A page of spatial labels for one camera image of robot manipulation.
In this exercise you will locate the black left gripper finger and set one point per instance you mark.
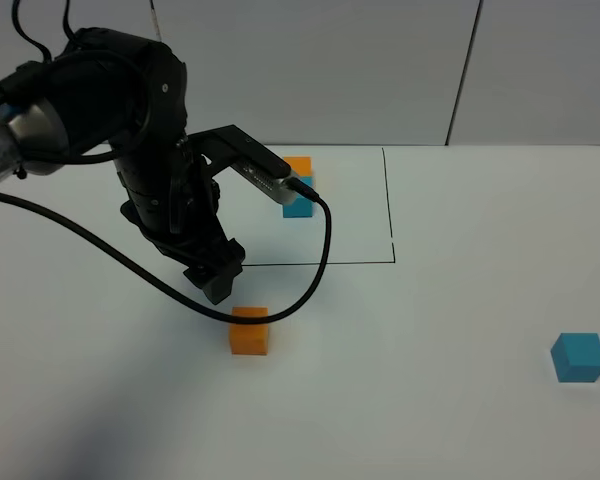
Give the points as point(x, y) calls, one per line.
point(216, 285)

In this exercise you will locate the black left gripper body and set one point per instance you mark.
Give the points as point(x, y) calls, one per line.
point(171, 200)

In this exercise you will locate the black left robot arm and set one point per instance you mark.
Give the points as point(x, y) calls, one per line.
point(115, 97)

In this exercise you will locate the blue template cube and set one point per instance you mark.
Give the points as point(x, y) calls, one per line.
point(301, 207)

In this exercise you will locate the orange template cube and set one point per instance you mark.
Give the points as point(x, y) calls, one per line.
point(301, 165)

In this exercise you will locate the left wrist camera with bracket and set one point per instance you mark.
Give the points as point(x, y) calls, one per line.
point(231, 147)

